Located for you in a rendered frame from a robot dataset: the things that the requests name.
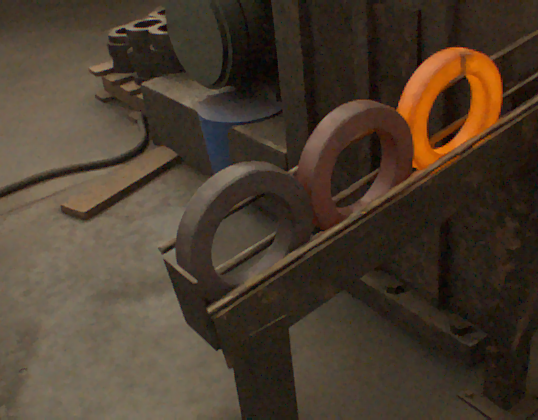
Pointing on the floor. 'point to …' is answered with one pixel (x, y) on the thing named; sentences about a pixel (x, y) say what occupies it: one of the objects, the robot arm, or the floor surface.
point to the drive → (218, 81)
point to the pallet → (136, 61)
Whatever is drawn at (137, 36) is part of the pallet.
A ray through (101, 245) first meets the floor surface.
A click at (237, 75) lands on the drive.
